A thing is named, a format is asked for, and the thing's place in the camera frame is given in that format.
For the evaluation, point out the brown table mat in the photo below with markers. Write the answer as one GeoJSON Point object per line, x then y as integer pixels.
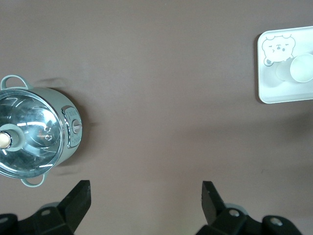
{"type": "Point", "coordinates": [156, 73]}

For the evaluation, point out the white IKEA cup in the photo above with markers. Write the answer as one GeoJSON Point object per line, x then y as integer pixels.
{"type": "Point", "coordinates": [300, 68]}

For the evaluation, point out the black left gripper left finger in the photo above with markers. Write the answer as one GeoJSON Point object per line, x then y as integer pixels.
{"type": "Point", "coordinates": [73, 208]}

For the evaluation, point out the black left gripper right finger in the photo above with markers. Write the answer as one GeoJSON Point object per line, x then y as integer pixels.
{"type": "Point", "coordinates": [215, 210]}

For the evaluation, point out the cream bear print tray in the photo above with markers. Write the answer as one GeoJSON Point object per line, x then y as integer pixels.
{"type": "Point", "coordinates": [271, 93]}

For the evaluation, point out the glass pot lid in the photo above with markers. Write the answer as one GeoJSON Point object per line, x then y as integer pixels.
{"type": "Point", "coordinates": [34, 122]}

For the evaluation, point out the green electric cooking pot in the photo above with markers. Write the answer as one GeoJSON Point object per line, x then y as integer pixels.
{"type": "Point", "coordinates": [71, 110]}

